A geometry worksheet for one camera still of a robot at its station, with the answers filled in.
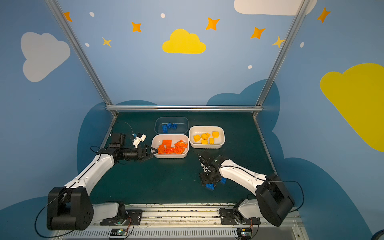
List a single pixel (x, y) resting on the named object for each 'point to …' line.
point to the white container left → (157, 140)
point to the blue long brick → (165, 128)
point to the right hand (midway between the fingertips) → (207, 179)
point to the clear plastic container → (171, 125)
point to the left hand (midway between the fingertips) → (154, 153)
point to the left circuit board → (118, 232)
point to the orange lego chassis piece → (176, 150)
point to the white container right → (194, 130)
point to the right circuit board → (244, 233)
